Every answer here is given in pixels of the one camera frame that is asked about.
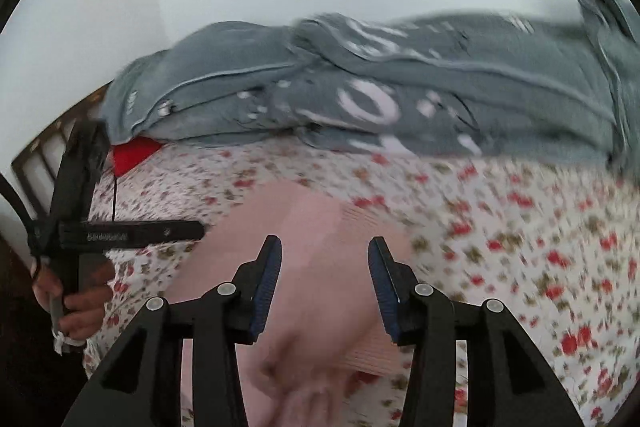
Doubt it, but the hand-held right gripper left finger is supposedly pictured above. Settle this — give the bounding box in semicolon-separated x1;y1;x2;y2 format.
62;234;283;427

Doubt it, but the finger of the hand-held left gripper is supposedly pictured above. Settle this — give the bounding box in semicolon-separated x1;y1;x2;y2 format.
127;220;205;250

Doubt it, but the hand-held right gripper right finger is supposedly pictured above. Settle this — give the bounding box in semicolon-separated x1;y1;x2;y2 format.
367;236;583;427

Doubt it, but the pink knit garment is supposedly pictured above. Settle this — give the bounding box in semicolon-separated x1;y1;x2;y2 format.
165;184;416;427

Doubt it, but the person's left hand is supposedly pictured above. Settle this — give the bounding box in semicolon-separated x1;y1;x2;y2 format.
32;254;117;344

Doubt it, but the red cloth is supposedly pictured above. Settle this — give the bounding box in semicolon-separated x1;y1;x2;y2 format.
112;137;163;175

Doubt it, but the floral bed sheet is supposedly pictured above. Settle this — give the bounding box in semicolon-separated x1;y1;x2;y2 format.
82;139;640;427

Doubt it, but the grey printed blanket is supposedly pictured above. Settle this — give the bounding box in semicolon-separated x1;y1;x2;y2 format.
100;0;640;172

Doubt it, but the dark wooden bed frame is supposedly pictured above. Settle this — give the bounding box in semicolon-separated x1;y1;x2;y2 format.
10;84;113;208

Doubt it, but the black cable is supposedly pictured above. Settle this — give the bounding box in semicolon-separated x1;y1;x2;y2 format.
0;174;40;258

